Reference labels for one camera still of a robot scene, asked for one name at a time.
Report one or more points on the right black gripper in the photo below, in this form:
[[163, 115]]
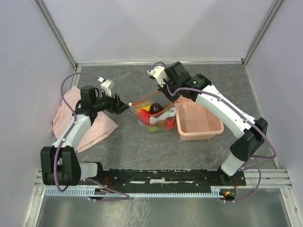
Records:
[[164, 91]]

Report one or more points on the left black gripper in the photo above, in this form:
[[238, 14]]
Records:
[[116, 105]]

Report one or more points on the dark purple plum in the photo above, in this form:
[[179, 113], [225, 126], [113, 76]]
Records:
[[155, 108]]

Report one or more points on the clear zip top bag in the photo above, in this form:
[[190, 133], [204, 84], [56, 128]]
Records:
[[158, 119]]

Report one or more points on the yellow lemon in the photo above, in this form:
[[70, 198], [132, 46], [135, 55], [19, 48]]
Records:
[[146, 108]]

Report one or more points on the red apple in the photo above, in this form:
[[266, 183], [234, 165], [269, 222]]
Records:
[[170, 124]]

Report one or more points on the pink plastic bin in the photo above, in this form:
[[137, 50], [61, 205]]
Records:
[[195, 122]]

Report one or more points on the small red fruit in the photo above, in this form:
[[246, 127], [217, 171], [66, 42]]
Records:
[[144, 117]]

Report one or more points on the green apple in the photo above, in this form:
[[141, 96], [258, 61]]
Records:
[[152, 128]]

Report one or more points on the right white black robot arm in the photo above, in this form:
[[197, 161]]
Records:
[[250, 132]]

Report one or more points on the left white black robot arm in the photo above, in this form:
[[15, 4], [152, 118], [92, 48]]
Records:
[[80, 123]]

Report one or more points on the pink folded cloth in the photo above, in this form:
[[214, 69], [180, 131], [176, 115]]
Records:
[[102, 127]]

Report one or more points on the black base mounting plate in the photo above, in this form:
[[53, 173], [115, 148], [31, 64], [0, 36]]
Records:
[[168, 181]]

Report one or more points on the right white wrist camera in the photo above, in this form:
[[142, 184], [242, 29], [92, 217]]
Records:
[[158, 73]]

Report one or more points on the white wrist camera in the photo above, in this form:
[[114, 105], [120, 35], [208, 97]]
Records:
[[158, 73], [106, 85]]

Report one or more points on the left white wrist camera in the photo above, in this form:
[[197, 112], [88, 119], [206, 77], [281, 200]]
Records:
[[106, 85]]

